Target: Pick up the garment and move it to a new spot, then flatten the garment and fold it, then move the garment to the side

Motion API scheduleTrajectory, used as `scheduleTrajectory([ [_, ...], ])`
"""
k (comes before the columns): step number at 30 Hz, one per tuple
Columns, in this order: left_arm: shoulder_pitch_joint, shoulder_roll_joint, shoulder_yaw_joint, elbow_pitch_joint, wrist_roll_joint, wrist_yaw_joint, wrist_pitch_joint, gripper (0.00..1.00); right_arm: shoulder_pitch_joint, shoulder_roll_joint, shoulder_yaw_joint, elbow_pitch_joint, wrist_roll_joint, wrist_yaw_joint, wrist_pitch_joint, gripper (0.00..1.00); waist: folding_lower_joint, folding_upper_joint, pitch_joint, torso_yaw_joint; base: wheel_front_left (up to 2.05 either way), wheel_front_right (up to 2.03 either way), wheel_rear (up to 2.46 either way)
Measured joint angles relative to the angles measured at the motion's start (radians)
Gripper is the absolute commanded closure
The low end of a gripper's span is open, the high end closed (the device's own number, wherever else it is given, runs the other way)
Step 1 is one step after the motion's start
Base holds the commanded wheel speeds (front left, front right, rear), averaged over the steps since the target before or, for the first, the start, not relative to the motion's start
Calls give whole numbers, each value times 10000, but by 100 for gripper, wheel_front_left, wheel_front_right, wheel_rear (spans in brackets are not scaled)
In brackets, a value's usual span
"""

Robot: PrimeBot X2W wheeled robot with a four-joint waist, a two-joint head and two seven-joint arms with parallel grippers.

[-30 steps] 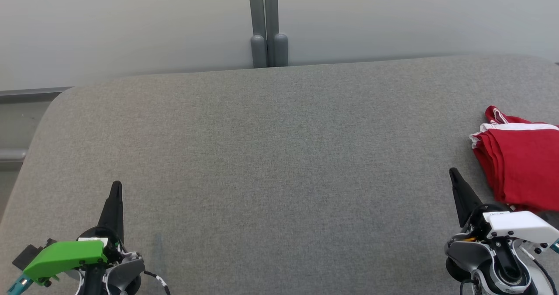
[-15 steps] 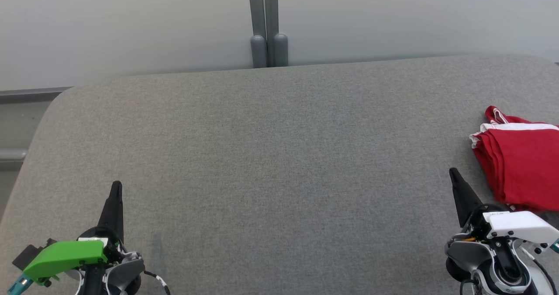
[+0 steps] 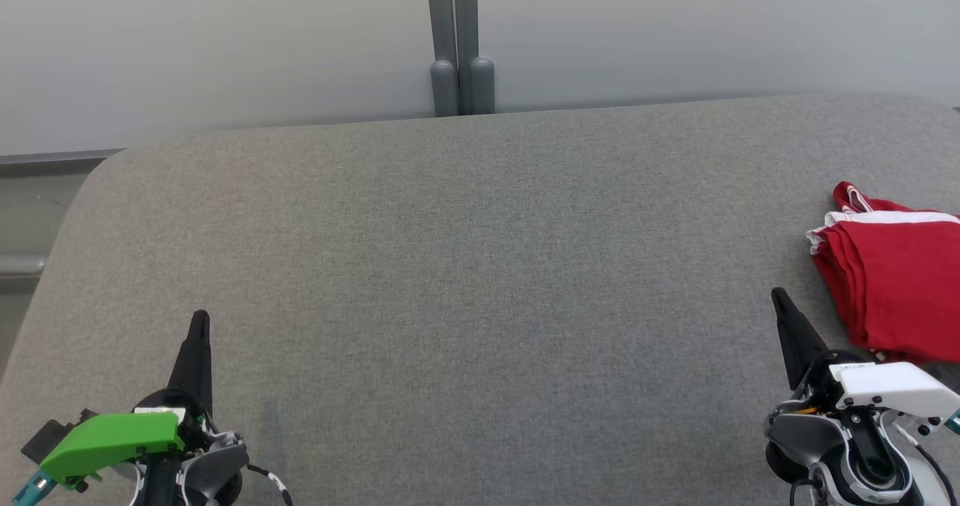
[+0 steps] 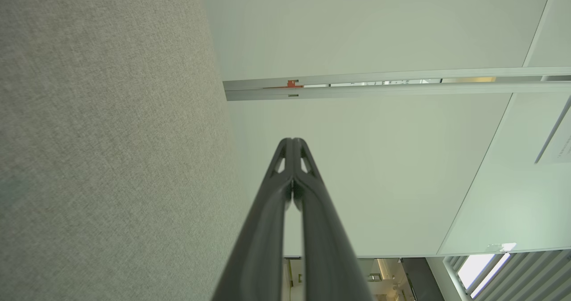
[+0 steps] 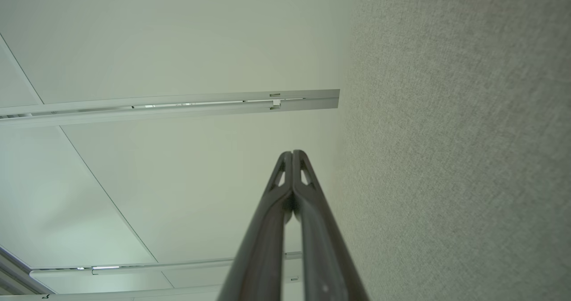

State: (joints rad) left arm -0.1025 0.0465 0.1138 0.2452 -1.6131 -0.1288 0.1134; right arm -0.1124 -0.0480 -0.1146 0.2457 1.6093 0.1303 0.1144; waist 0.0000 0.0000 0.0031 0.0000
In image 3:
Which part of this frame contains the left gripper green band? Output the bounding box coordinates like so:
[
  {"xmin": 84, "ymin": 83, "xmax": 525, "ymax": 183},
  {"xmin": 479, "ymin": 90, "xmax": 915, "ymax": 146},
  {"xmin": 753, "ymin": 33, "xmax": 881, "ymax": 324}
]
[{"xmin": 37, "ymin": 310, "xmax": 215, "ymax": 506}]

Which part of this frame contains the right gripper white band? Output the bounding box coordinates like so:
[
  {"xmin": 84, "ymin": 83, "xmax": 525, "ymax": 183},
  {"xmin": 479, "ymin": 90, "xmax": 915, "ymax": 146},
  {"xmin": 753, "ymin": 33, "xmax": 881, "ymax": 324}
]
[{"xmin": 770, "ymin": 287, "xmax": 960, "ymax": 421}]

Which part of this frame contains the red and white cloth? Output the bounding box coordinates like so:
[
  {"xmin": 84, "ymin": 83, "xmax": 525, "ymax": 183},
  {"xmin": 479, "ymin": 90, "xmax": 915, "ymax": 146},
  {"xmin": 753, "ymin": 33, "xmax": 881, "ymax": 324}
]
[{"xmin": 805, "ymin": 181, "xmax": 960, "ymax": 365}]

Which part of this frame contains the grey fabric sofa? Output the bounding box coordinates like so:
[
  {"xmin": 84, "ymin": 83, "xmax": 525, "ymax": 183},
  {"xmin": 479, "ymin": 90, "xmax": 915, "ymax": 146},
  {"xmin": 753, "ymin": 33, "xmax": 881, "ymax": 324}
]
[{"xmin": 0, "ymin": 92, "xmax": 960, "ymax": 506}]

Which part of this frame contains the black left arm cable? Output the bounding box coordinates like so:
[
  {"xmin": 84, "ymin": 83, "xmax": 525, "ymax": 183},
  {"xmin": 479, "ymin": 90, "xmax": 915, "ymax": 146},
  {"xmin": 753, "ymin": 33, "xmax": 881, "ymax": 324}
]
[{"xmin": 246, "ymin": 464, "xmax": 294, "ymax": 506}]

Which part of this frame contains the grey horizontal wall pipe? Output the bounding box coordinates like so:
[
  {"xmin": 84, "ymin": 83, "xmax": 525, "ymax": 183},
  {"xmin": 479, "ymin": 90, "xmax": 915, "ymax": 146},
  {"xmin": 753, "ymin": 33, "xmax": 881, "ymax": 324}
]
[{"xmin": 0, "ymin": 254, "xmax": 47, "ymax": 279}]

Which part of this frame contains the grey wall baseboard rail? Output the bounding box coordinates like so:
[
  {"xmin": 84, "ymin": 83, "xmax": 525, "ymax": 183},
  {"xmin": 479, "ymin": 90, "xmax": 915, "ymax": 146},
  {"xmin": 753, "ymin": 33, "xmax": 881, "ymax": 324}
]
[{"xmin": 0, "ymin": 148, "xmax": 125, "ymax": 178}]

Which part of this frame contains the grey partition post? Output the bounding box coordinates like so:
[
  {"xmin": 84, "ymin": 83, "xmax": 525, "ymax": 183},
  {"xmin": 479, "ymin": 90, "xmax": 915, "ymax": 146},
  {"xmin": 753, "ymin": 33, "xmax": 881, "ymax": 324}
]
[
  {"xmin": 424, "ymin": 0, "xmax": 461, "ymax": 118},
  {"xmin": 453, "ymin": 0, "xmax": 497, "ymax": 115}
]

